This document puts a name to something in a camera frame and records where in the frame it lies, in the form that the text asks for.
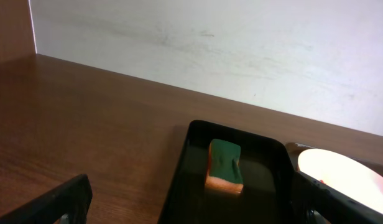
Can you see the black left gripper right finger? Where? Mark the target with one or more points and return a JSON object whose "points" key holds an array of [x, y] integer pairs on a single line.
{"points": [[315, 202]]}

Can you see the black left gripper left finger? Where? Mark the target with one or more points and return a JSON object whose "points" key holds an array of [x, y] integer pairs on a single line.
{"points": [[66, 203]]}

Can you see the white plate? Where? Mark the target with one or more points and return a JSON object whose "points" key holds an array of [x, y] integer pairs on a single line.
{"points": [[345, 175]]}

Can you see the green orange sponge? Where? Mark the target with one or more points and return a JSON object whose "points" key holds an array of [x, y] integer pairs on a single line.
{"points": [[223, 172]]}

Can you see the small black tray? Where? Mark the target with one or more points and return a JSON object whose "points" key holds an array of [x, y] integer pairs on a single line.
{"points": [[266, 170]]}

